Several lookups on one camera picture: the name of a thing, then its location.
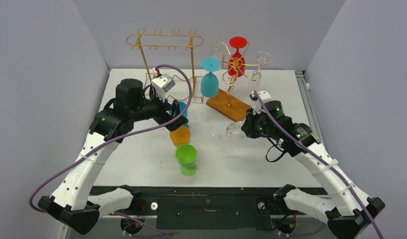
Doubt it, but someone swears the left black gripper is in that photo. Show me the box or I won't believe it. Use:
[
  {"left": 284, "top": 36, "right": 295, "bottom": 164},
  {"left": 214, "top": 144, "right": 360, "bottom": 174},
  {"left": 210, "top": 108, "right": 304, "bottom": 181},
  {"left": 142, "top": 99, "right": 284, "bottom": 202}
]
[{"left": 130, "top": 87, "right": 188, "bottom": 131}]

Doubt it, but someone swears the clear wine glass front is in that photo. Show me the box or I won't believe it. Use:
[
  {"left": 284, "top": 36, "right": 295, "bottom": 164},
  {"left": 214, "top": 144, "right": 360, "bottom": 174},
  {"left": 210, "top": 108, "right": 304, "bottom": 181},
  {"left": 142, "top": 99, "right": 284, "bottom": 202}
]
[{"left": 211, "top": 120, "right": 246, "bottom": 141}]

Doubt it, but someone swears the teal plastic goblet front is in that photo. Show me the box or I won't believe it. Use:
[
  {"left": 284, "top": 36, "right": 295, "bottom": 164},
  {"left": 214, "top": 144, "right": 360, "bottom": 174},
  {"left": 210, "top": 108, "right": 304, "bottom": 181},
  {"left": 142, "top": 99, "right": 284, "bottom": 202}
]
[{"left": 200, "top": 57, "right": 221, "bottom": 98}]

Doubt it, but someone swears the clear wine glass amber tint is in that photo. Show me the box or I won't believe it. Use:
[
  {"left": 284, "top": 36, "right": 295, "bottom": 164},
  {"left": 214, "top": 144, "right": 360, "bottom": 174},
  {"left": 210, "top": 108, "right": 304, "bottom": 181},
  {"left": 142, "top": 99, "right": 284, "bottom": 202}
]
[{"left": 246, "top": 51, "right": 272, "bottom": 93}]

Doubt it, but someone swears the red plastic goblet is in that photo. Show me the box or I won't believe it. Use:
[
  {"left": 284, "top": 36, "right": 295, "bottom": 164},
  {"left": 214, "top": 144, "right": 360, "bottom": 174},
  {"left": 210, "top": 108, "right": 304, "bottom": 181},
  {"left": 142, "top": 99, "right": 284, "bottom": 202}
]
[{"left": 227, "top": 36, "right": 248, "bottom": 78}]

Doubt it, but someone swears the clear glass tumbler goblet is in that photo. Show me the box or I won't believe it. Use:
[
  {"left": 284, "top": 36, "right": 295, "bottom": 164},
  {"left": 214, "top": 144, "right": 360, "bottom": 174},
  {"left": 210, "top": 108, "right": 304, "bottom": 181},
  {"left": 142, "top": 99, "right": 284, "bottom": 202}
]
[{"left": 209, "top": 41, "right": 225, "bottom": 70}]

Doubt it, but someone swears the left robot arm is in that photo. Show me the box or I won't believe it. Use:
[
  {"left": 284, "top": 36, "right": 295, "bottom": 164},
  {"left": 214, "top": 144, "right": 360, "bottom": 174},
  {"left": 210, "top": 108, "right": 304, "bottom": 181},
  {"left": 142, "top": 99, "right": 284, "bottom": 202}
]
[{"left": 38, "top": 74, "right": 187, "bottom": 235}]

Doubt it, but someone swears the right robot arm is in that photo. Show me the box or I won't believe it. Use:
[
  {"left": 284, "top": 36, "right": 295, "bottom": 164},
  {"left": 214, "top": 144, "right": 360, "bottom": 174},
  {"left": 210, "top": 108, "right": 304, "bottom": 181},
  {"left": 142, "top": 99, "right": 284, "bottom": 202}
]
[{"left": 240, "top": 100, "right": 385, "bottom": 239}]

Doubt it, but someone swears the gold tree rack wooden base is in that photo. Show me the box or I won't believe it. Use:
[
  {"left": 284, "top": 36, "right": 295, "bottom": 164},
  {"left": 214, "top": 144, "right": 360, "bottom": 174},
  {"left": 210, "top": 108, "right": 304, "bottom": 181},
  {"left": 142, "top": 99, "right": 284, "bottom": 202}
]
[{"left": 205, "top": 40, "right": 267, "bottom": 123}]

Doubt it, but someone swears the blue plastic goblet rear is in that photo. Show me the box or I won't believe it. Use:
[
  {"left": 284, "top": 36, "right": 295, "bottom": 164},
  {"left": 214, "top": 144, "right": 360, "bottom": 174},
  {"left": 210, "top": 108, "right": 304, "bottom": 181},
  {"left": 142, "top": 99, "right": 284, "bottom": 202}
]
[{"left": 168, "top": 102, "right": 188, "bottom": 118}]

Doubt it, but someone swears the orange plastic goblet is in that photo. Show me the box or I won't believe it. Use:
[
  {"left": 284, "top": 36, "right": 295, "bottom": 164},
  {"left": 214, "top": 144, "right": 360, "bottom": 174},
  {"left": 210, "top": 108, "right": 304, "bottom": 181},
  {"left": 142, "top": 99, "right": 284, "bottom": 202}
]
[{"left": 170, "top": 126, "right": 191, "bottom": 147}]

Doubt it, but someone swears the green plastic goblet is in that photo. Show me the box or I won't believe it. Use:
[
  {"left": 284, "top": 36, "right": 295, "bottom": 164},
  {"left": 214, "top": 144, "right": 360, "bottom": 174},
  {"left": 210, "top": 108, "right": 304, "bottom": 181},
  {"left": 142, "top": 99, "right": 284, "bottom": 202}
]
[{"left": 175, "top": 144, "right": 197, "bottom": 176}]

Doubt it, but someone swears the aluminium rail frame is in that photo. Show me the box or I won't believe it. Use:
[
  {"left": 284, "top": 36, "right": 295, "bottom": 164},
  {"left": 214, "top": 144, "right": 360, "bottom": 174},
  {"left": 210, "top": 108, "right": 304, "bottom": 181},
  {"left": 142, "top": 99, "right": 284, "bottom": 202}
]
[{"left": 54, "top": 70, "right": 363, "bottom": 239}]

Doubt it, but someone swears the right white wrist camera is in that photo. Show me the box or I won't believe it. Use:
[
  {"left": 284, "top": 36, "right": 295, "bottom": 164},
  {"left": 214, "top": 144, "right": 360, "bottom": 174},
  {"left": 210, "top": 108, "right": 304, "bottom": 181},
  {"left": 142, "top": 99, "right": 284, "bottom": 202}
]
[{"left": 249, "top": 91, "right": 271, "bottom": 115}]

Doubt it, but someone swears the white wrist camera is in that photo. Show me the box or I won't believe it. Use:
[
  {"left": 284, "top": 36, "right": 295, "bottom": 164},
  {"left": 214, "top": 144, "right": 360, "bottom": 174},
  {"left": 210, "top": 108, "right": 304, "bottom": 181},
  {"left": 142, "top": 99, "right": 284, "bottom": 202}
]
[
  {"left": 249, "top": 91, "right": 271, "bottom": 115},
  {"left": 151, "top": 68, "right": 176, "bottom": 102}
]

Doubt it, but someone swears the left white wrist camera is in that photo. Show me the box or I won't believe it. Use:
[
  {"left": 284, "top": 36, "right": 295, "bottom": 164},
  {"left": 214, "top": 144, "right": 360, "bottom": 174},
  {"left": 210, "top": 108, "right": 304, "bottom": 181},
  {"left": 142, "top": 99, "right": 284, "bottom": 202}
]
[{"left": 151, "top": 68, "right": 176, "bottom": 102}]

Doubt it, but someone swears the gold rectangular wire glass rack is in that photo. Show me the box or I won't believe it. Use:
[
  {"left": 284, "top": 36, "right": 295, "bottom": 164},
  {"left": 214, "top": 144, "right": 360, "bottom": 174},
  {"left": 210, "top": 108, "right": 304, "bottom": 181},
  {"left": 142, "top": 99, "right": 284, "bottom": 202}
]
[{"left": 126, "top": 28, "right": 204, "bottom": 103}]

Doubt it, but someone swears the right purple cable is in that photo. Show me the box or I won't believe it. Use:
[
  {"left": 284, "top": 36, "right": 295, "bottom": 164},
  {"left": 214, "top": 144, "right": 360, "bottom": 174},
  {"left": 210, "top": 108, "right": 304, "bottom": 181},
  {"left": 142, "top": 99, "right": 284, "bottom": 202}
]
[{"left": 253, "top": 94, "right": 386, "bottom": 239}]

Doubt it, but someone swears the purple cable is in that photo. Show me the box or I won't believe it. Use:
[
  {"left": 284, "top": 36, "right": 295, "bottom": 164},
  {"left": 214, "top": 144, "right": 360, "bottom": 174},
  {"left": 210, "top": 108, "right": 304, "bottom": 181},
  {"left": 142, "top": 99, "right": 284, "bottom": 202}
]
[
  {"left": 253, "top": 94, "right": 386, "bottom": 239},
  {"left": 28, "top": 64, "right": 194, "bottom": 238}
]

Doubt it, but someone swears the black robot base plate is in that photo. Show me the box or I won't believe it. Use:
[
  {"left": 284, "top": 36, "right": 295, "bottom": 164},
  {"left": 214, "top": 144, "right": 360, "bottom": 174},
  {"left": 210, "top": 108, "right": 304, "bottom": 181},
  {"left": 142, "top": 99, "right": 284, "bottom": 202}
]
[{"left": 121, "top": 187, "right": 292, "bottom": 230}]

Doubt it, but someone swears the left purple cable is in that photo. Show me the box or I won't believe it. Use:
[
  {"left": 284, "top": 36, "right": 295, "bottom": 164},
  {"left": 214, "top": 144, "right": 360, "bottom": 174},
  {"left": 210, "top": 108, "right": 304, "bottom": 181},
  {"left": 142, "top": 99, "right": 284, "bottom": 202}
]
[{"left": 28, "top": 64, "right": 194, "bottom": 238}]

